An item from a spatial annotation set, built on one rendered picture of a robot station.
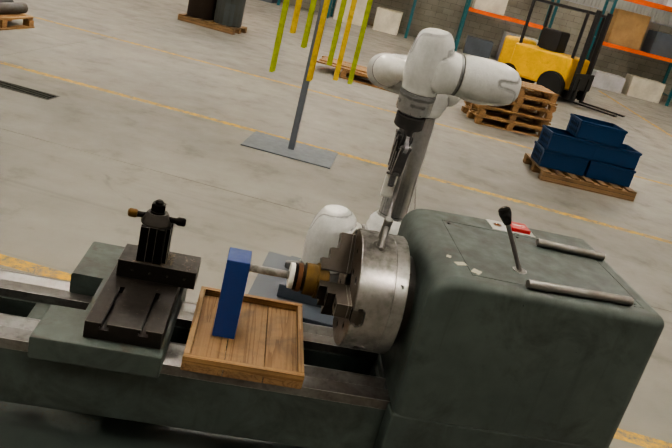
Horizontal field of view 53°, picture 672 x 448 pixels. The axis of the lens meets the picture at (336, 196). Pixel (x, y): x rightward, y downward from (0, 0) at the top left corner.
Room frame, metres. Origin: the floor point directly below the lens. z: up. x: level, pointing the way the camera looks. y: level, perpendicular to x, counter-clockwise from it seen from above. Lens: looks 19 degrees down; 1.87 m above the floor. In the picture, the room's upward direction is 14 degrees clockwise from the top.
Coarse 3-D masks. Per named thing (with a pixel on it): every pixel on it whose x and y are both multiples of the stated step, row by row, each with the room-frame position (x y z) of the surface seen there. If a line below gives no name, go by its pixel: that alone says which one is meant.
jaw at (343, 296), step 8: (320, 280) 1.57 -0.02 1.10; (320, 288) 1.54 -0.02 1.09; (328, 288) 1.53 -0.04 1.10; (336, 288) 1.55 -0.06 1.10; (344, 288) 1.56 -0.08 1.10; (320, 296) 1.54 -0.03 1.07; (328, 296) 1.51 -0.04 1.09; (336, 296) 1.50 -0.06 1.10; (344, 296) 1.51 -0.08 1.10; (328, 304) 1.51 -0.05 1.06; (336, 304) 1.47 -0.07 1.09; (344, 304) 1.47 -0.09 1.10; (336, 312) 1.47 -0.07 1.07; (344, 312) 1.47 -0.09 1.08; (352, 312) 1.46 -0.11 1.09; (360, 312) 1.47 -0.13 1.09; (352, 320) 1.46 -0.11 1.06; (360, 320) 1.47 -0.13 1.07
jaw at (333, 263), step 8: (344, 232) 1.66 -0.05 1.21; (344, 240) 1.65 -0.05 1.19; (352, 240) 1.65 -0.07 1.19; (336, 248) 1.63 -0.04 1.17; (344, 248) 1.64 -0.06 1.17; (352, 248) 1.64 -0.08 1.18; (328, 256) 1.65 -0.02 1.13; (336, 256) 1.62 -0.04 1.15; (344, 256) 1.63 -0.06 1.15; (352, 256) 1.63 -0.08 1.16; (328, 264) 1.61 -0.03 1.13; (336, 264) 1.61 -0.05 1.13; (344, 264) 1.62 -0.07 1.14; (344, 272) 1.61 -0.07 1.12
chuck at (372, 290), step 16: (368, 240) 1.58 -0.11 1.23; (368, 256) 1.53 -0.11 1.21; (384, 256) 1.54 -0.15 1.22; (352, 272) 1.59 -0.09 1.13; (368, 272) 1.50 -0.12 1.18; (384, 272) 1.51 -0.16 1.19; (352, 288) 1.53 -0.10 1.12; (368, 288) 1.48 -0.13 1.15; (384, 288) 1.49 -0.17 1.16; (352, 304) 1.48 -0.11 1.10; (368, 304) 1.47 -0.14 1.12; (384, 304) 1.47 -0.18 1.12; (336, 320) 1.62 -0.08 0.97; (368, 320) 1.46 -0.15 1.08; (384, 320) 1.47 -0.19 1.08; (336, 336) 1.57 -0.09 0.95; (352, 336) 1.47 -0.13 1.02; (368, 336) 1.47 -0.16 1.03
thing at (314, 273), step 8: (296, 264) 1.59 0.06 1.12; (304, 264) 1.61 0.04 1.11; (312, 264) 1.60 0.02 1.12; (320, 264) 1.60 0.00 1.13; (296, 272) 1.56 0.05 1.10; (304, 272) 1.57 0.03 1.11; (312, 272) 1.57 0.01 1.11; (320, 272) 1.57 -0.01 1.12; (328, 272) 1.60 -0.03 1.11; (296, 280) 1.56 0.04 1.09; (304, 280) 1.56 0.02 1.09; (312, 280) 1.56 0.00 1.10; (328, 280) 1.58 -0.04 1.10; (296, 288) 1.56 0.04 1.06; (304, 288) 1.55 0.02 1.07; (312, 288) 1.56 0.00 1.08; (312, 296) 1.57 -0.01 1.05
